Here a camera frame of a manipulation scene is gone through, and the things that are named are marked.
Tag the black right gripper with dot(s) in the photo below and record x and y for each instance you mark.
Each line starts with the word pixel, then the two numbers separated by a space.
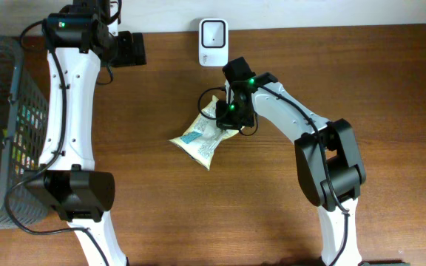
pixel 222 123

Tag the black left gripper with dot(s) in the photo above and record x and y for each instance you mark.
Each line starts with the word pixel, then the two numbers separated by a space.
pixel 132 56

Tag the yellow snack bag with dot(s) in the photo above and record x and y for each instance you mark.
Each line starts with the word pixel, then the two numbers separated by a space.
pixel 201 139

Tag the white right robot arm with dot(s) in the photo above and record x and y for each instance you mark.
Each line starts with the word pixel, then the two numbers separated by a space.
pixel 330 169

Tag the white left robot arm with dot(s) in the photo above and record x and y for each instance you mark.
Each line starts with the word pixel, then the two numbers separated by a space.
pixel 81 39

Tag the white barcode scanner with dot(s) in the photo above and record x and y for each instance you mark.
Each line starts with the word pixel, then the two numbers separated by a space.
pixel 213 42

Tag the colourful items in basket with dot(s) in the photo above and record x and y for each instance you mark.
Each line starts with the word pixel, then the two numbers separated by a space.
pixel 28 140

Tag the grey plastic mesh basket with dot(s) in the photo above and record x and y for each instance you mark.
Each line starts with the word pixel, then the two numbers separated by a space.
pixel 17 88

